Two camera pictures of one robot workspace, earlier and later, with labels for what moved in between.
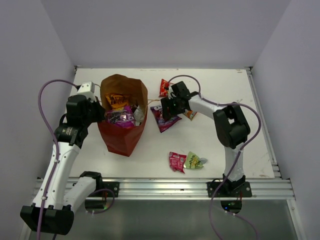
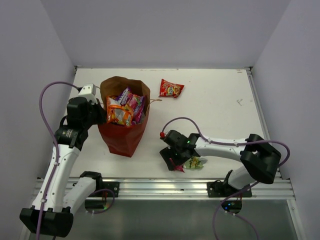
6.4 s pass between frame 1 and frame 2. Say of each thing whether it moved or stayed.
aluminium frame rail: stayed
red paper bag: stayed
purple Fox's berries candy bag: moved
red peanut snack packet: stayed
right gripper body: moved
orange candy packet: moved
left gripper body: stayed
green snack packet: stayed
